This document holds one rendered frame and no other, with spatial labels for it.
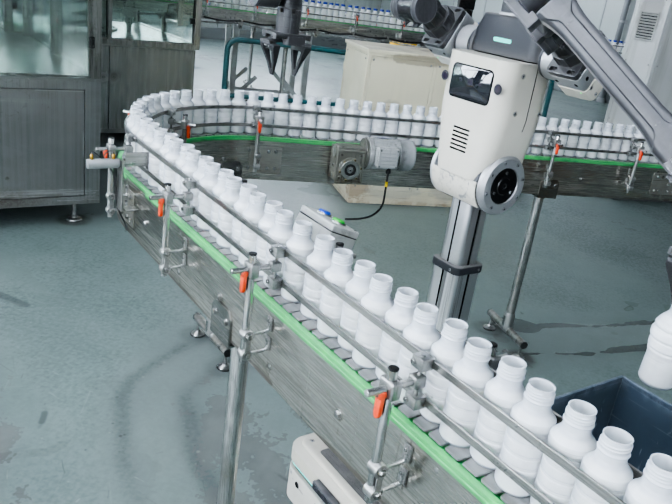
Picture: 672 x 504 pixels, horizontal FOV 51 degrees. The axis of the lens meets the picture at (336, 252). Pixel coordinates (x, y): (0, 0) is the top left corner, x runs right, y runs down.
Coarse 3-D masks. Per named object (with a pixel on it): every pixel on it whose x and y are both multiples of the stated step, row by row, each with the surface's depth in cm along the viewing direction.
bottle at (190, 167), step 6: (192, 150) 182; (198, 150) 182; (192, 156) 179; (198, 156) 180; (186, 162) 180; (192, 162) 179; (186, 168) 179; (192, 168) 179; (186, 174) 179; (192, 174) 179; (180, 186) 182; (180, 192) 182; (180, 204) 183; (180, 210) 184
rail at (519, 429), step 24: (144, 144) 200; (144, 168) 202; (240, 216) 154; (288, 288) 140; (336, 288) 125; (312, 312) 133; (360, 312) 120; (456, 384) 102; (432, 408) 107; (456, 432) 103; (528, 432) 91; (552, 456) 88
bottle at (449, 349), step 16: (448, 320) 108; (448, 336) 106; (464, 336) 106; (432, 352) 107; (448, 352) 106; (448, 368) 106; (432, 384) 108; (448, 384) 107; (432, 400) 109; (432, 416) 109
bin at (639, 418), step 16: (608, 384) 141; (624, 384) 143; (560, 400) 133; (592, 400) 140; (608, 400) 144; (624, 400) 144; (640, 400) 141; (656, 400) 138; (608, 416) 147; (624, 416) 144; (640, 416) 141; (656, 416) 138; (592, 432) 145; (640, 432) 141; (656, 432) 138; (640, 448) 142; (656, 448) 139; (640, 464) 142
